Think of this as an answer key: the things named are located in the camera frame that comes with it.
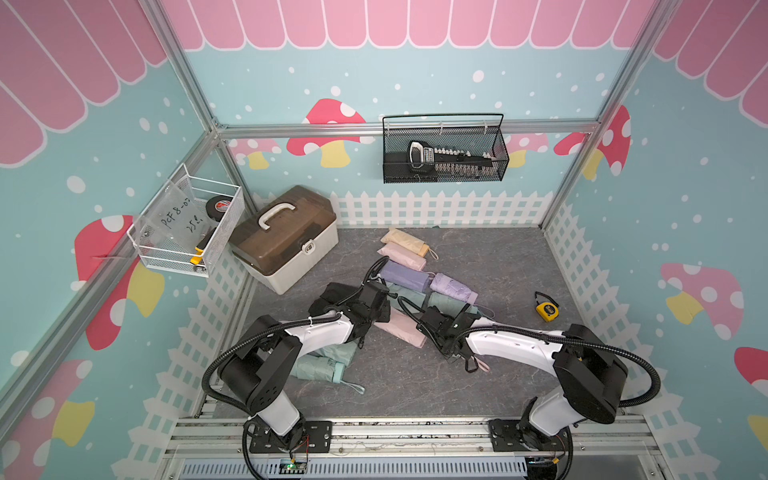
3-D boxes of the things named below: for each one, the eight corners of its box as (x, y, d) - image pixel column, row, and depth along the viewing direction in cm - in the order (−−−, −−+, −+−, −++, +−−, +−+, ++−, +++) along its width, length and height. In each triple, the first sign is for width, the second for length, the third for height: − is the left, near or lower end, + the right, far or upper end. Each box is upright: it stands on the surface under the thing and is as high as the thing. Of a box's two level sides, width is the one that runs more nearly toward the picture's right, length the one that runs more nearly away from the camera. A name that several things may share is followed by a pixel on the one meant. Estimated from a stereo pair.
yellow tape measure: (540, 322, 97) (544, 318, 95) (531, 296, 103) (534, 291, 101) (559, 322, 97) (563, 318, 95) (549, 296, 103) (552, 291, 101)
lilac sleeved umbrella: (428, 289, 104) (429, 283, 101) (436, 276, 108) (437, 270, 105) (472, 309, 99) (474, 303, 96) (478, 295, 102) (481, 289, 100)
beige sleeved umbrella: (382, 243, 118) (381, 235, 114) (389, 234, 122) (389, 225, 118) (433, 265, 111) (435, 257, 108) (440, 254, 115) (441, 246, 111)
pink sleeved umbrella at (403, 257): (379, 255, 113) (378, 250, 111) (385, 246, 116) (385, 241, 114) (422, 273, 108) (423, 268, 105) (428, 263, 111) (428, 258, 108)
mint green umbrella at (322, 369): (295, 376, 86) (291, 371, 82) (303, 357, 89) (299, 351, 86) (363, 394, 83) (362, 390, 79) (369, 374, 86) (368, 369, 83)
